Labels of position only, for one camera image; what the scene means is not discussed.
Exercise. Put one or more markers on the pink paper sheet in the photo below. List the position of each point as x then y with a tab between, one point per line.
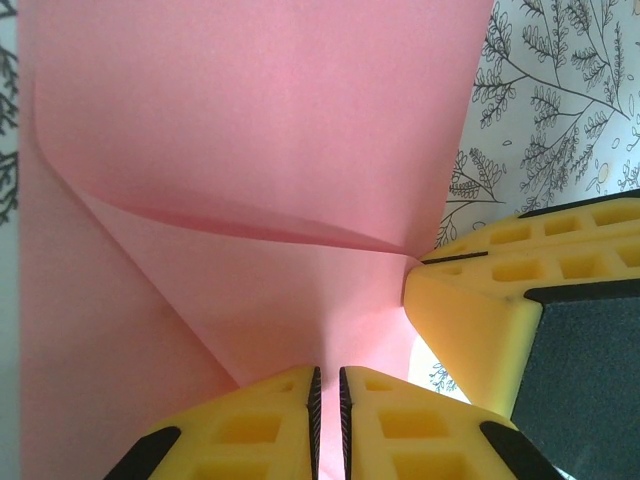
250	125

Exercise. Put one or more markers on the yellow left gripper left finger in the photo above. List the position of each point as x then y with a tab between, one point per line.
250	430

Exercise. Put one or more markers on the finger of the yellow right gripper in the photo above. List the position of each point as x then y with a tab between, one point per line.
475	325
575	230

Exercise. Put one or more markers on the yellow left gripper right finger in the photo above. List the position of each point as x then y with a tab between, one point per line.
425	450

